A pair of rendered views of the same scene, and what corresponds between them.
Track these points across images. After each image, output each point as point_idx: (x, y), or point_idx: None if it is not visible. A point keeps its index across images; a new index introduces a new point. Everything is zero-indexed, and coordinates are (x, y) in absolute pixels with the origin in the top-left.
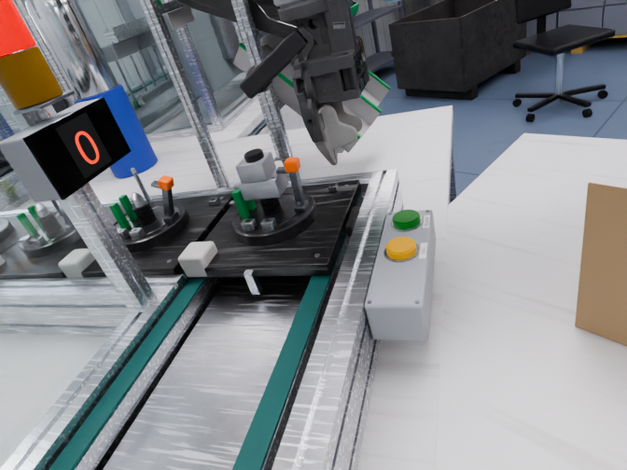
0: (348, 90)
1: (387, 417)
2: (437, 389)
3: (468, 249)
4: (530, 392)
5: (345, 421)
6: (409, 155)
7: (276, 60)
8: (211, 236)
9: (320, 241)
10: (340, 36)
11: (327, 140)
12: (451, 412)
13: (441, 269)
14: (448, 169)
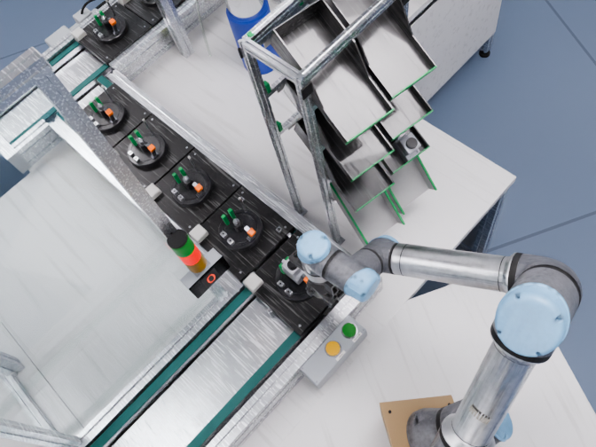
0: (326, 302)
1: (291, 402)
2: (314, 403)
3: (386, 341)
4: (341, 427)
5: (268, 406)
6: (433, 225)
7: (303, 270)
8: (265, 265)
9: (306, 316)
10: (328, 290)
11: (319, 296)
12: (312, 415)
13: (364, 346)
14: None
